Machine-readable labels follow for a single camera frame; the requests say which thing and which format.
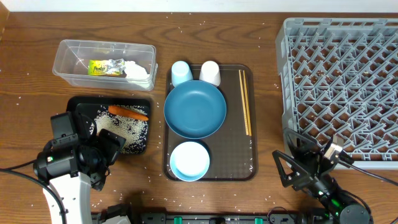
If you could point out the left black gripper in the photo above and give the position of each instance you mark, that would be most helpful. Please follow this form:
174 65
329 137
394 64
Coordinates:
114 146

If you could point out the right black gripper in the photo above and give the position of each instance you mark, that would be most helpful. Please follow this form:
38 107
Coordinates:
299 176

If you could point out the white rice pile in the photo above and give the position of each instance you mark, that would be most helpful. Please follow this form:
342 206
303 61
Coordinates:
134 131

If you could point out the orange carrot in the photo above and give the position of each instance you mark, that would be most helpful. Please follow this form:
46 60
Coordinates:
117 110

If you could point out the green snack wrapper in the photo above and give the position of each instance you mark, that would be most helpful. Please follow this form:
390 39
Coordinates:
98 67

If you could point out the light blue rice bowl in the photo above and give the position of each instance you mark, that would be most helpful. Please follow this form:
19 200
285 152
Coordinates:
189 161

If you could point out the white napkin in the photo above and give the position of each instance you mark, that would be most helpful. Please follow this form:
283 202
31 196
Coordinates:
135 71

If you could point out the dark blue plate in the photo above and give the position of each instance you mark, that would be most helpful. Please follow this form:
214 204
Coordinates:
195 109

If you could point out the light blue cup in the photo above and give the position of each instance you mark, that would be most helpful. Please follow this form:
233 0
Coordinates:
181 73

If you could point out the pink cup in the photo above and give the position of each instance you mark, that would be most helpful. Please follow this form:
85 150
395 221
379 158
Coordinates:
210 72

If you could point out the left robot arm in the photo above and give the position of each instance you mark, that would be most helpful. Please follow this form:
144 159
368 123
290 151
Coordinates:
68 197

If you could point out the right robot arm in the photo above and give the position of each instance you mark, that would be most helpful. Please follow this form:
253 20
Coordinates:
339 206

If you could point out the black waste tray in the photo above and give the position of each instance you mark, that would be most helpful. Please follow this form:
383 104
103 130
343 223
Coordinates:
88 105

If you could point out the grey dishwasher rack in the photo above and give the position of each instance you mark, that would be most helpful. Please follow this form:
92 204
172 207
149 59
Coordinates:
339 77

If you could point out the right wooden chopstick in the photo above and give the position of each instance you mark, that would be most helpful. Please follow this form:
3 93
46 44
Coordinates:
247 102

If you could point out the wooden chopstick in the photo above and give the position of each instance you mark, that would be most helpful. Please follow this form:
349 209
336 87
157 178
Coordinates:
247 102
243 103

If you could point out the brown serving tray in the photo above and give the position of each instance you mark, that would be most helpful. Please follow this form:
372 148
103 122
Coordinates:
233 153

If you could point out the clear plastic bin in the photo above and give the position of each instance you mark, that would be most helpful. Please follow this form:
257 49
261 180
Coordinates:
73 56

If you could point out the left wooden chopstick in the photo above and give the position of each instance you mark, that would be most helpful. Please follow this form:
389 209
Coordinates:
243 103

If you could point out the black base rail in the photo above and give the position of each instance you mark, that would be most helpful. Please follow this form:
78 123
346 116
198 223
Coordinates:
276 216

